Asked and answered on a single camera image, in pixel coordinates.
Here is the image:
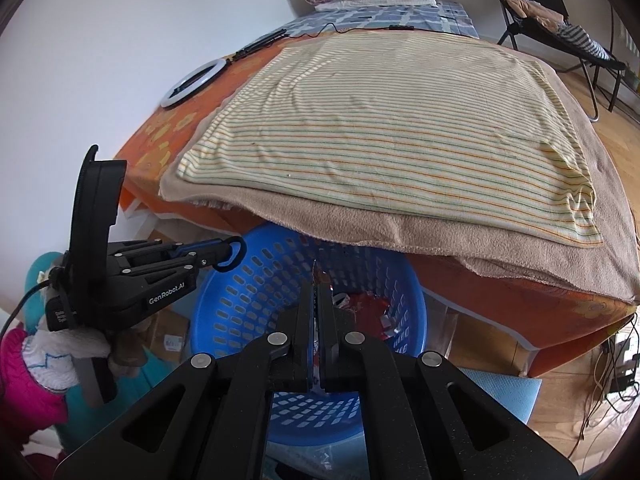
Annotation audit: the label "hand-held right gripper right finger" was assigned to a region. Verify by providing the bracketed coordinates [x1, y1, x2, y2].
[319, 285, 578, 480]

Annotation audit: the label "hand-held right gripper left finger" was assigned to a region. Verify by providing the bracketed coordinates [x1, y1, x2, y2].
[52, 280, 317, 480]

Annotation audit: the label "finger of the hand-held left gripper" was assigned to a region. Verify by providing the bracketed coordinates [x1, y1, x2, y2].
[172, 236, 237, 259]
[169, 251, 237, 274]

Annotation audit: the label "black hair tie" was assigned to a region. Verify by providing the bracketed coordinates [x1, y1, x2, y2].
[215, 236, 247, 272]

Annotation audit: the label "red cardboard box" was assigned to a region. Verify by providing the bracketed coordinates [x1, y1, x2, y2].
[345, 294, 393, 341]

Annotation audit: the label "blue plastic basket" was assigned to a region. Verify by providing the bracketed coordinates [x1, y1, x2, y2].
[189, 222, 428, 448]

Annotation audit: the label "person's left hand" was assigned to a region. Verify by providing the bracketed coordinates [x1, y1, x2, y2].
[20, 327, 147, 393]

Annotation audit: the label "striped towel cover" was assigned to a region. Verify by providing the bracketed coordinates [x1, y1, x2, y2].
[159, 27, 640, 306]

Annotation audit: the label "teal fabric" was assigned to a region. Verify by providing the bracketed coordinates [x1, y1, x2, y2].
[17, 252, 171, 453]

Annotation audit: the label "blue floor mat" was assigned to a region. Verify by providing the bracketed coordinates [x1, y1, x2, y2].
[457, 367, 543, 426]

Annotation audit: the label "striped towel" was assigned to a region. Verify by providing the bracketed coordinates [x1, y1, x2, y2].
[177, 35, 601, 250]

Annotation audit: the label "orange floral bed sheet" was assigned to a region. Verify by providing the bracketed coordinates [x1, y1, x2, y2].
[114, 35, 640, 378]

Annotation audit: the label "blue checked sheet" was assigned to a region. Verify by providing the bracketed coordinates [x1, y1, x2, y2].
[265, 0, 481, 41]

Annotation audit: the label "white folded cloth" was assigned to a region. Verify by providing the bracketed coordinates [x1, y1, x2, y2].
[314, 0, 438, 12]

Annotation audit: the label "beige cloth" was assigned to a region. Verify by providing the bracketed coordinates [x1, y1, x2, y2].
[504, 0, 566, 33]

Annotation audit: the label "grey striped cloth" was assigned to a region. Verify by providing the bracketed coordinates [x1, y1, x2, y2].
[555, 22, 613, 61]

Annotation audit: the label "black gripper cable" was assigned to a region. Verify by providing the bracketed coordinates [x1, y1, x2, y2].
[0, 272, 66, 341]

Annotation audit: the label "white ring light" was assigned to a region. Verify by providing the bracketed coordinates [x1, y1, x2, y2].
[160, 57, 232, 110]

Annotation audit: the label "black ring light stand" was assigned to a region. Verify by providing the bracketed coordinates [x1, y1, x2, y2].
[227, 29, 291, 63]

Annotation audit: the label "black ring light cable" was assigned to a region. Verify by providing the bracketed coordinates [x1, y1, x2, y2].
[287, 22, 416, 38]

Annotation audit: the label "black floor cables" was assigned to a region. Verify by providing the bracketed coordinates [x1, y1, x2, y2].
[580, 310, 640, 456]

